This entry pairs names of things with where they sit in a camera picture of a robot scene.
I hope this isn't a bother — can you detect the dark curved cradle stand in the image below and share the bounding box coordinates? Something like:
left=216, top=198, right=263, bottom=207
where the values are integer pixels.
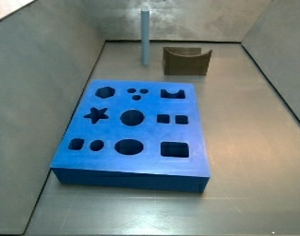
left=164, top=47, right=213, bottom=76

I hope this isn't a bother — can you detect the blue shape-sorting board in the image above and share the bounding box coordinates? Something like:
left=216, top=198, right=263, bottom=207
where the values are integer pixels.
left=51, top=79, right=212, bottom=193

